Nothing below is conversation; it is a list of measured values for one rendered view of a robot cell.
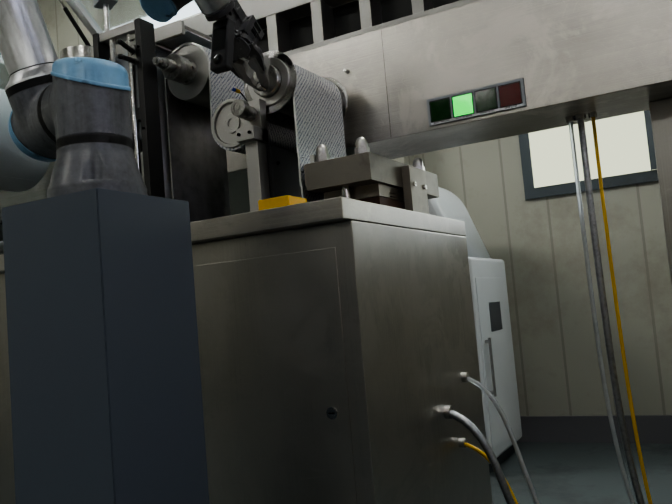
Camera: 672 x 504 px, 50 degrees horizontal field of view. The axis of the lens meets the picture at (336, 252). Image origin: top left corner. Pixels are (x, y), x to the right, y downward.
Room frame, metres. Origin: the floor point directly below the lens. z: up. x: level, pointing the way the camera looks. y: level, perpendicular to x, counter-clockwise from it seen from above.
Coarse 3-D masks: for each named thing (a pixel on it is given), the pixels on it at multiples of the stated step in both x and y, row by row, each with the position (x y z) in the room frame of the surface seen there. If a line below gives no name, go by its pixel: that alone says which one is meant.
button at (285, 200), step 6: (270, 198) 1.35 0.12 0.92; (276, 198) 1.34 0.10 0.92; (282, 198) 1.33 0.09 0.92; (288, 198) 1.33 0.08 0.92; (294, 198) 1.34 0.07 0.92; (300, 198) 1.36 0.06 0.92; (258, 204) 1.36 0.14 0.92; (264, 204) 1.35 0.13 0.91; (270, 204) 1.35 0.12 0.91; (276, 204) 1.34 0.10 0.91; (282, 204) 1.33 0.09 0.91; (288, 204) 1.33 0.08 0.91
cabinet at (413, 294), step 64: (256, 256) 1.37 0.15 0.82; (320, 256) 1.30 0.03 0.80; (384, 256) 1.38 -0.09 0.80; (448, 256) 1.69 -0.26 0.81; (0, 320) 1.74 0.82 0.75; (256, 320) 1.37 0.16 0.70; (320, 320) 1.31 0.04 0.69; (384, 320) 1.36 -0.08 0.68; (448, 320) 1.66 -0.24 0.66; (0, 384) 1.74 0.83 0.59; (256, 384) 1.38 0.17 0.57; (320, 384) 1.31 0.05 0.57; (384, 384) 1.34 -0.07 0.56; (448, 384) 1.62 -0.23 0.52; (0, 448) 1.75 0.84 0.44; (256, 448) 1.38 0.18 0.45; (320, 448) 1.32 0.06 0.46; (384, 448) 1.32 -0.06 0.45; (448, 448) 1.59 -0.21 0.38
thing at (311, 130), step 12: (300, 120) 1.64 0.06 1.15; (312, 120) 1.69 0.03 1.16; (324, 120) 1.74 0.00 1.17; (300, 132) 1.64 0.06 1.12; (312, 132) 1.69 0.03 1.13; (324, 132) 1.74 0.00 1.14; (336, 132) 1.80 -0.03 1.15; (300, 144) 1.64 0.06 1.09; (312, 144) 1.68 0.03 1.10; (324, 144) 1.74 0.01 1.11; (336, 144) 1.79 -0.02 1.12; (300, 156) 1.63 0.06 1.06; (336, 156) 1.79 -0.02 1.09; (300, 168) 1.63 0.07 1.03; (300, 180) 1.63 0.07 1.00
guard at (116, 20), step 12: (84, 0) 2.26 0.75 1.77; (120, 0) 2.23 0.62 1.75; (132, 0) 2.22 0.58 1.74; (96, 12) 2.29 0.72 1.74; (120, 12) 2.27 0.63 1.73; (132, 12) 2.25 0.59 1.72; (144, 12) 2.24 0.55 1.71; (180, 12) 2.21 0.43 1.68; (192, 12) 2.20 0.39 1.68; (96, 24) 2.33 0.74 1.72; (120, 24) 2.31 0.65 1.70; (156, 24) 2.27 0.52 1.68
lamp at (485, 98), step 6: (486, 90) 1.73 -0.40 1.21; (492, 90) 1.72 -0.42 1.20; (480, 96) 1.74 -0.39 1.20; (486, 96) 1.73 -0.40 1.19; (492, 96) 1.72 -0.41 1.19; (480, 102) 1.74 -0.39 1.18; (486, 102) 1.73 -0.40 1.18; (492, 102) 1.73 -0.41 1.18; (480, 108) 1.74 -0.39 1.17; (486, 108) 1.73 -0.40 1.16; (492, 108) 1.73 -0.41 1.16
